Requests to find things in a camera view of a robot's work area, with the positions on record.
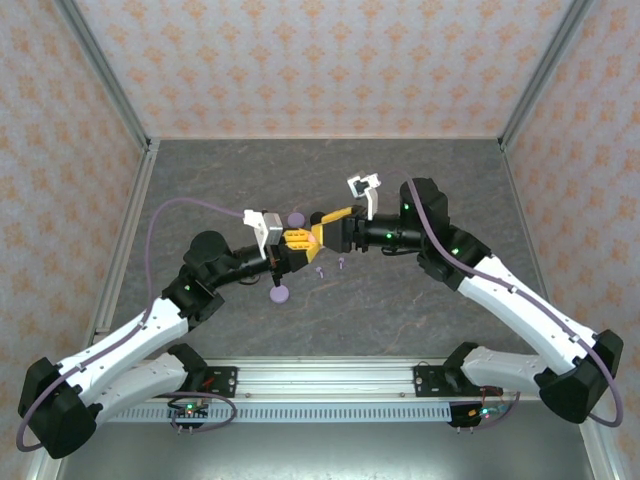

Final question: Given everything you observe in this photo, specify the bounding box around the small circuit board with LEDs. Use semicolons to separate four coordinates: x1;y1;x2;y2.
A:
449;402;504;429
169;401;211;426

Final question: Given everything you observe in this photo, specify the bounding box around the grey sheet metal shelf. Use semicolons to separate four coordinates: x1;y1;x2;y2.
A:
29;422;614;480

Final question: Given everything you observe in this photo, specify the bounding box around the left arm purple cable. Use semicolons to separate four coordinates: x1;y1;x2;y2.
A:
17;197;247;453

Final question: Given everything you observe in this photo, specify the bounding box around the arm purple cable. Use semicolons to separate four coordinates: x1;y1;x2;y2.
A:
17;197;247;453
378;169;626;431

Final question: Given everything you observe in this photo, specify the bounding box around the aluminium table side rail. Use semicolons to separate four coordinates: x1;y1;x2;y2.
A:
498;139;551;301
78;139;162;362

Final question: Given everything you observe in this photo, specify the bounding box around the long aluminium mounting rail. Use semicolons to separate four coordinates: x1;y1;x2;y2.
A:
187;356;549;401

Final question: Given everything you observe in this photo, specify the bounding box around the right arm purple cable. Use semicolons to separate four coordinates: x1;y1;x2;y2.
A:
378;169;626;431

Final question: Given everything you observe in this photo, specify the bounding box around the slotted grey cable duct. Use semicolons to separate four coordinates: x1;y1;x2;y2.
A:
107;403;454;424

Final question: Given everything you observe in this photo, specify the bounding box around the aluminium frame post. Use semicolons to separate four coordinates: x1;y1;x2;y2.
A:
53;0;154;151
497;0;597;151

